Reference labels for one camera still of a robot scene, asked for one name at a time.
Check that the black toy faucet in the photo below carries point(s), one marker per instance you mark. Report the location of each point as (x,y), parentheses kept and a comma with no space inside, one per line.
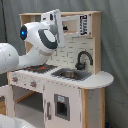
(81,64)

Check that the white microwave door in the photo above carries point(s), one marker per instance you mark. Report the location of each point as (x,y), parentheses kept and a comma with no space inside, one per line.
(55,18)

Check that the white fridge door dispenser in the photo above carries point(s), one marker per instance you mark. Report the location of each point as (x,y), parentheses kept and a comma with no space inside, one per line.
(62,106)

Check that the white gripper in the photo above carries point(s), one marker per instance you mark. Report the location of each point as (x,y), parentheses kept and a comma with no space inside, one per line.
(48,18)

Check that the wooden toy kitchen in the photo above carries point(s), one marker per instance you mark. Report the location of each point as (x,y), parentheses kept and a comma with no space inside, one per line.
(83,33)

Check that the grey toy sink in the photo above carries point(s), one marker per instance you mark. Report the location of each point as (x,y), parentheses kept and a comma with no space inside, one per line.
(72,74)

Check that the white oven door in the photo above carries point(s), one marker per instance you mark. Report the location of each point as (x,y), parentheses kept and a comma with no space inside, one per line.
(7,92)

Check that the right stove knob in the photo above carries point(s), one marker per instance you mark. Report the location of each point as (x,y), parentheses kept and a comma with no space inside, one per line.
(33,84)

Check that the left stove knob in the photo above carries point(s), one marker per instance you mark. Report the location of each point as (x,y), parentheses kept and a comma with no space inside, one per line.
(14,79)

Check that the black stovetop red burners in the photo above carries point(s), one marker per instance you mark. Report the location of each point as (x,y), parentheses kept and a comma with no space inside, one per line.
(40,69)

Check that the stove knob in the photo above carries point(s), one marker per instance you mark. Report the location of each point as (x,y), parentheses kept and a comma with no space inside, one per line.
(14,79)
(33,84)

